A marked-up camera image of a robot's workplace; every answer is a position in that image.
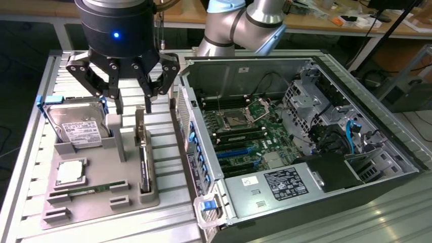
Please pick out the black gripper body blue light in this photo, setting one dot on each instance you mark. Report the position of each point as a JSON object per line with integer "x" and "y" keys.
{"x": 115, "y": 25}

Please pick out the perforated metal disk bay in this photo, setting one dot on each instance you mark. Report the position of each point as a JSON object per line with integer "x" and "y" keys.
{"x": 303, "y": 101}

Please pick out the CPU socket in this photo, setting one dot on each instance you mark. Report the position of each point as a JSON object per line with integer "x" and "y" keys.
{"x": 232, "y": 120}

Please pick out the dark grey equipment box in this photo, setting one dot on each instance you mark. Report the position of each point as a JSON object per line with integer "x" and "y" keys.
{"x": 411, "y": 96}

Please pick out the open metal socket cover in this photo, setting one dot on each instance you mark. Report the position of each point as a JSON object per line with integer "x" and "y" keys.
{"x": 258, "y": 108}

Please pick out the black expansion slot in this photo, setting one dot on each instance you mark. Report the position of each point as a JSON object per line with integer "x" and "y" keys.
{"x": 239, "y": 165}

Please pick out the RAM stick with grey label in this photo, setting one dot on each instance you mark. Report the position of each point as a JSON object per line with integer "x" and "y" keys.
{"x": 236, "y": 138}

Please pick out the black graphics card metal bracket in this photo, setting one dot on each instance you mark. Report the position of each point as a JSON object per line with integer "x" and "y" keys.
{"x": 144, "y": 172}

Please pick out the black stand pole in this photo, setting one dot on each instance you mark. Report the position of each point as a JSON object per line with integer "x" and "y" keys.
{"x": 402, "y": 21}

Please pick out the hard disk with blue carrier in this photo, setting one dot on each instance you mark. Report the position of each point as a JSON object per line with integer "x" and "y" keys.
{"x": 80, "y": 126}

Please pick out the thin metal locking lever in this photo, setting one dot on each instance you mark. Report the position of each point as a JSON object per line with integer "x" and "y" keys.
{"x": 220, "y": 105}

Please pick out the black monitor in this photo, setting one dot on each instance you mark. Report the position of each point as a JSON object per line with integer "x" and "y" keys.
{"x": 388, "y": 3}

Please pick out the green motherboard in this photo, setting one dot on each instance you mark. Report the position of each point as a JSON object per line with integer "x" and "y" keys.
{"x": 283, "y": 146}

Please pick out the white and black desk item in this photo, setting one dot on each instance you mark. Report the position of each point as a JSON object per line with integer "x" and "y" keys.
{"x": 360, "y": 23}

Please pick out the wooden desk white frame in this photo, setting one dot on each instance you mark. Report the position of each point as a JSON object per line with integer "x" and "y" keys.
{"x": 34, "y": 8}

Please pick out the silver CPU chip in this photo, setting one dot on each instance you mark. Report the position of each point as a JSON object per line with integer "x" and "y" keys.
{"x": 68, "y": 170}

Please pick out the silver chipset heatsink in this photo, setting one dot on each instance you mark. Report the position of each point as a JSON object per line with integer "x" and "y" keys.
{"x": 274, "y": 160}

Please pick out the green RAM stick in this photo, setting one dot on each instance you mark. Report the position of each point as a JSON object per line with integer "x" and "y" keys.
{"x": 91, "y": 189}

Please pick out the black plastic shroud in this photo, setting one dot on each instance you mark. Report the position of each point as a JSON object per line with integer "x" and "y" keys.
{"x": 324, "y": 172}

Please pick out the blue expansion slot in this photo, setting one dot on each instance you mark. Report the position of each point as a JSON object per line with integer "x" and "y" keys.
{"x": 232, "y": 152}

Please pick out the open black PC case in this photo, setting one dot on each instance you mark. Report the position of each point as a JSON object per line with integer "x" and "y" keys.
{"x": 338, "y": 202}

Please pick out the black computer mouse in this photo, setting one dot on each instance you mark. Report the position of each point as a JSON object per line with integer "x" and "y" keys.
{"x": 383, "y": 18}

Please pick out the grey power supply unit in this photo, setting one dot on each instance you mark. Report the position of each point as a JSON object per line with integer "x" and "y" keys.
{"x": 243, "y": 202}

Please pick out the grey plastic parts rack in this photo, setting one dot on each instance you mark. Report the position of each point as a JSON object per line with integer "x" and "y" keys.
{"x": 102, "y": 172}

